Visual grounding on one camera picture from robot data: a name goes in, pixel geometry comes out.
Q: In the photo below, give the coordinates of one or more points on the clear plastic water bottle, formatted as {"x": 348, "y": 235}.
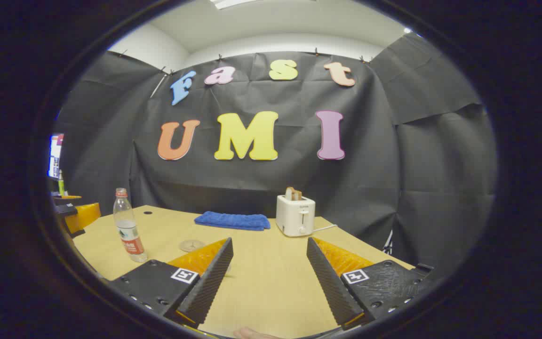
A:
{"x": 129, "y": 230}

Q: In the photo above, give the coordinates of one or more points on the blue folded towel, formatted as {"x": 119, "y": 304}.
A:
{"x": 233, "y": 220}

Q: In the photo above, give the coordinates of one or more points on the round brown coaster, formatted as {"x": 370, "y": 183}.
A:
{"x": 191, "y": 245}

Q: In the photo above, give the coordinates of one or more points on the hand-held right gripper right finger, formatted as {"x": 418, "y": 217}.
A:
{"x": 330, "y": 282}

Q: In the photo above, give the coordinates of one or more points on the black backdrop cloth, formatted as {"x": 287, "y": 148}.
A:
{"x": 205, "y": 188}

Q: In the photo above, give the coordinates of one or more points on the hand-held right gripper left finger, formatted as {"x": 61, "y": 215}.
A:
{"x": 207, "y": 282}

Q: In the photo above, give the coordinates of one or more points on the green bottle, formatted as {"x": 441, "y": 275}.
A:
{"x": 61, "y": 184}

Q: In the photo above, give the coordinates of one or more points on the large toast bread slice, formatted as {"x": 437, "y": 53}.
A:
{"x": 289, "y": 194}

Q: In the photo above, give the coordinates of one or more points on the white toaster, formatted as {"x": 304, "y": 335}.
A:
{"x": 294, "y": 216}

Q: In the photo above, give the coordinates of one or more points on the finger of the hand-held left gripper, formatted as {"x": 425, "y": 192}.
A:
{"x": 86, "y": 215}

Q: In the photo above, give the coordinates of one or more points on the ceiling light panel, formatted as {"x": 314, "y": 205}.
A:
{"x": 231, "y": 3}

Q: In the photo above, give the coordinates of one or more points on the small toast bread slice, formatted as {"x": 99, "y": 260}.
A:
{"x": 298, "y": 194}

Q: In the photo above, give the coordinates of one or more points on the computer monitor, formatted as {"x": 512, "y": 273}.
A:
{"x": 55, "y": 155}

